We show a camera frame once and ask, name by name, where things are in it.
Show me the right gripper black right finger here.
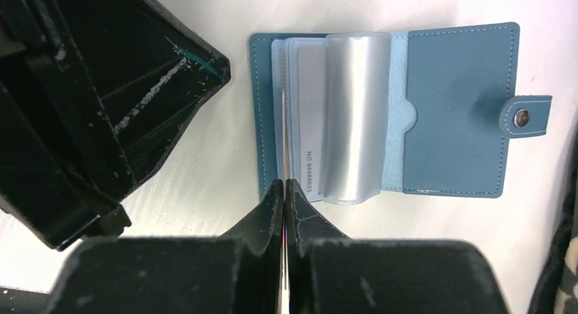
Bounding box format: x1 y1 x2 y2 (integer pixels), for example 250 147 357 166
285 179 352 313

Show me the black floral fleece blanket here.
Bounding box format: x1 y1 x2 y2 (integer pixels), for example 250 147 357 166
528 146 577 313

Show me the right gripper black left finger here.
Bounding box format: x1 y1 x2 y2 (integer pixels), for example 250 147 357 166
221 179 284 313

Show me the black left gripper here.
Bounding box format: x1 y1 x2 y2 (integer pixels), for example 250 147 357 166
1 0 231 251

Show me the blue leather card holder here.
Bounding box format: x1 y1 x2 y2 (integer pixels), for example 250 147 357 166
248 22 552 204

